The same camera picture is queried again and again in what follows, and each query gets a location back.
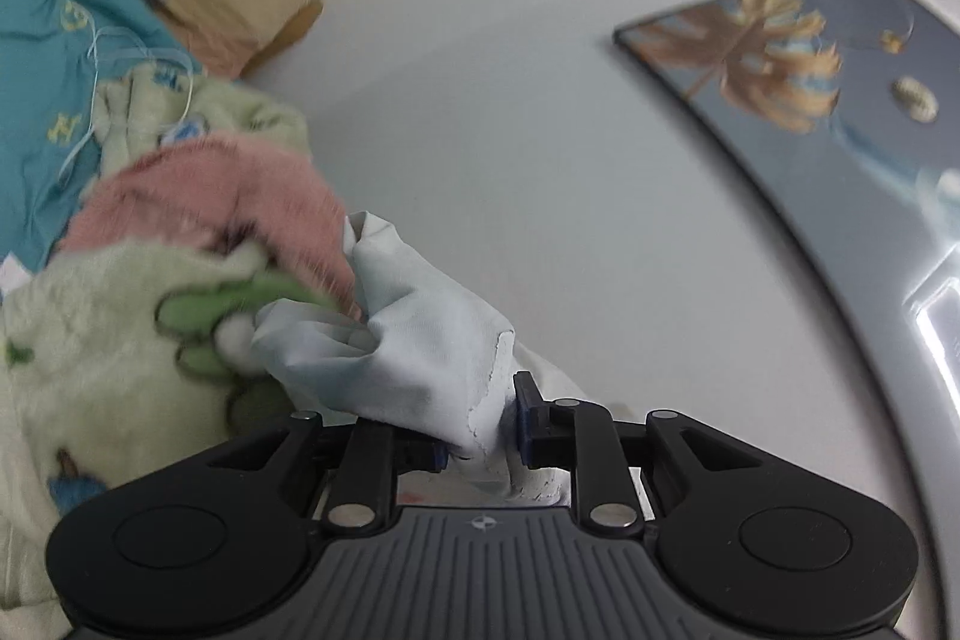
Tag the brown pillow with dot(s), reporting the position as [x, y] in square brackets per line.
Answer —
[289, 38]

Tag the green plush cartoon blanket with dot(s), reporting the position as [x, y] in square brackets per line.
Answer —
[90, 325]

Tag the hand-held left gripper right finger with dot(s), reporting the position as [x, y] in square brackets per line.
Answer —
[525, 419]

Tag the framed leaf wall picture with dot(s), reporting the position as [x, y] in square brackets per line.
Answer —
[787, 85]

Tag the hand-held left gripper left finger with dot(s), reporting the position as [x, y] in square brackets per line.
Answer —
[371, 456]

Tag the teal patterned bedsheet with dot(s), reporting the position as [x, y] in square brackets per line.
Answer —
[37, 48]

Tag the white T-shirt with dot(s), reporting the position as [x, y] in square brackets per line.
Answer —
[420, 347]

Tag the pink fluffy blanket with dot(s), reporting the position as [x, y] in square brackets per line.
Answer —
[225, 190]

